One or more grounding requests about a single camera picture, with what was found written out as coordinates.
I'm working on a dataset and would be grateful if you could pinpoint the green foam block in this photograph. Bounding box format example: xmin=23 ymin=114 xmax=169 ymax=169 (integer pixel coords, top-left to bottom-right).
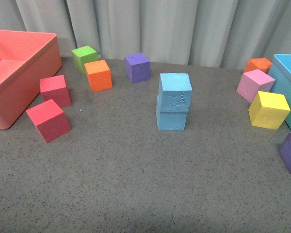
xmin=71 ymin=46 xmax=98 ymax=74

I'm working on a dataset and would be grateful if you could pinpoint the grey curtain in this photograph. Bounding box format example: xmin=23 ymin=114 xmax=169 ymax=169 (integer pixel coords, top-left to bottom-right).
xmin=0 ymin=0 xmax=291 ymax=69

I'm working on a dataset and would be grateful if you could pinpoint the front red foam block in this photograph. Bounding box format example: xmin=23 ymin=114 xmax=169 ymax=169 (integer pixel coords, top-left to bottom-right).
xmin=26 ymin=99 xmax=71 ymax=143

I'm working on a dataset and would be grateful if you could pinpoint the back purple foam block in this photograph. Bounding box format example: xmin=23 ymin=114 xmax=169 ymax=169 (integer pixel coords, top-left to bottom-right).
xmin=124 ymin=53 xmax=150 ymax=83

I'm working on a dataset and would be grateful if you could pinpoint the yellow foam block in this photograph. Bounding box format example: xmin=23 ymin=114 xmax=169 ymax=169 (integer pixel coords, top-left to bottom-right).
xmin=248 ymin=91 xmax=291 ymax=130

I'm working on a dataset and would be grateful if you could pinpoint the notched light blue foam block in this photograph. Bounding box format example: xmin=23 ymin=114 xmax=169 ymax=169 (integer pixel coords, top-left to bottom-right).
xmin=156 ymin=97 xmax=187 ymax=131

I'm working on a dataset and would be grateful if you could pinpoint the back red foam block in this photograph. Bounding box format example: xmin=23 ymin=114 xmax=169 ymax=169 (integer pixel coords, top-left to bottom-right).
xmin=40 ymin=75 xmax=72 ymax=107

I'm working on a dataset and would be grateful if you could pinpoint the red plastic bin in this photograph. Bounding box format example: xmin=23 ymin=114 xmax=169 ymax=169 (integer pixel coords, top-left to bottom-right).
xmin=0 ymin=30 xmax=63 ymax=130

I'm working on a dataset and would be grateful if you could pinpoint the pink foam block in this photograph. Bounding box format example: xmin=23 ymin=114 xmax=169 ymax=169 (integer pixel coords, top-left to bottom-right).
xmin=236 ymin=69 xmax=275 ymax=103

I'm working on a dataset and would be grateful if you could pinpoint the orange block behind pink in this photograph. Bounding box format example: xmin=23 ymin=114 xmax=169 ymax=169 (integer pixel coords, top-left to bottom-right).
xmin=243 ymin=58 xmax=272 ymax=74

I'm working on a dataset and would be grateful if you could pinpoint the light blue plastic bin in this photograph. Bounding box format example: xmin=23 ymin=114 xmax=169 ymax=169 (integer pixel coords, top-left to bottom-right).
xmin=268 ymin=54 xmax=291 ymax=129

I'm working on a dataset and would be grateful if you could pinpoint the orange foam block left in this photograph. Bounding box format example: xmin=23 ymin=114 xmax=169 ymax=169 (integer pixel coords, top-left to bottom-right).
xmin=84 ymin=60 xmax=113 ymax=92

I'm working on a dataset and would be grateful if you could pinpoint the red foam block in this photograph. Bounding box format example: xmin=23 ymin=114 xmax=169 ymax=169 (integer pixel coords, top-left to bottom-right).
xmin=40 ymin=75 xmax=72 ymax=107
xmin=26 ymin=99 xmax=71 ymax=143

